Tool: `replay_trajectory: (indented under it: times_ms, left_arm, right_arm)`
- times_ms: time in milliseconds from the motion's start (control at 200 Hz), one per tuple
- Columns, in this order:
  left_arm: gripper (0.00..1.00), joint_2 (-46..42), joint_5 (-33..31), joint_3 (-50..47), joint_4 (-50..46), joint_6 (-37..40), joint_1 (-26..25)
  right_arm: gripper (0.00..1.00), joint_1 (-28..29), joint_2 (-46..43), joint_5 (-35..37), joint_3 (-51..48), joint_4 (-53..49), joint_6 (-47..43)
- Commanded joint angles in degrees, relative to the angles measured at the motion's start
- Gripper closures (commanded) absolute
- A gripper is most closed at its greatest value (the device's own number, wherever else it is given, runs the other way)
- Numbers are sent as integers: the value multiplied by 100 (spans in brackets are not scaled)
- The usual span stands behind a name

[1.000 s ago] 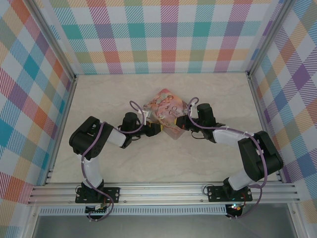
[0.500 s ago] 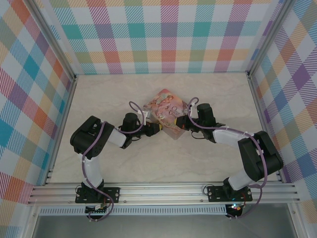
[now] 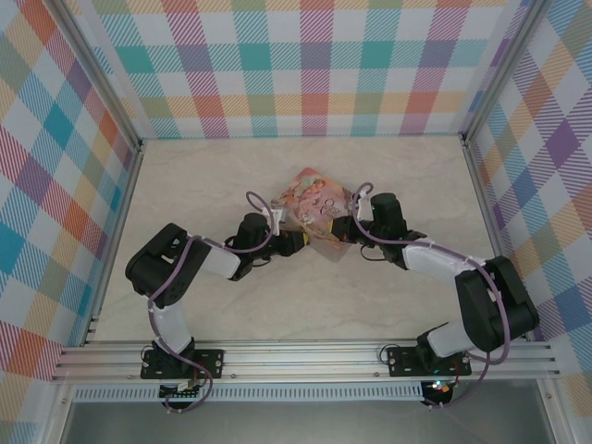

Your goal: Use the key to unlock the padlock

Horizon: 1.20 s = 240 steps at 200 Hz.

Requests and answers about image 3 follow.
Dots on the pink illustrated tin box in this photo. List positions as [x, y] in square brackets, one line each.
[314, 194]

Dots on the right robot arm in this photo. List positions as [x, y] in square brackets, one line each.
[490, 305]

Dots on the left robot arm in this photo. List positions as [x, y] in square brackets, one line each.
[162, 263]

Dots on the grey metal panel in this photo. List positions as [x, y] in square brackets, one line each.
[300, 425]

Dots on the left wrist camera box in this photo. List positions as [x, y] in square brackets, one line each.
[276, 221]

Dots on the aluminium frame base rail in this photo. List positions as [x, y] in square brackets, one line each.
[125, 203]
[485, 208]

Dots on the aluminium mounting rail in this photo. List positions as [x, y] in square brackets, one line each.
[300, 358]

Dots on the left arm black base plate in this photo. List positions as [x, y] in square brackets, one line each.
[215, 363]

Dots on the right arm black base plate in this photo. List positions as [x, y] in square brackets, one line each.
[400, 361]

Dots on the aluminium frame upright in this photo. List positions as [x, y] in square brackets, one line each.
[107, 76]
[501, 69]

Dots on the aluminium frame leg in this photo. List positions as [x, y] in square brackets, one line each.
[555, 411]
[57, 416]

